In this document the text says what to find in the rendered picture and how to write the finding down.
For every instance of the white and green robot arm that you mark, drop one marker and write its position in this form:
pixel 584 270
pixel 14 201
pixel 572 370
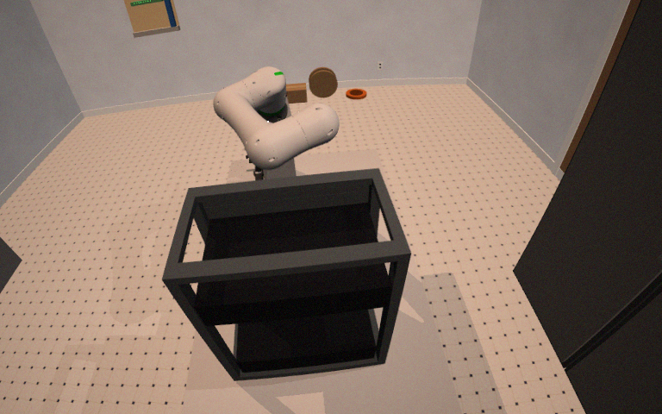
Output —
pixel 269 146

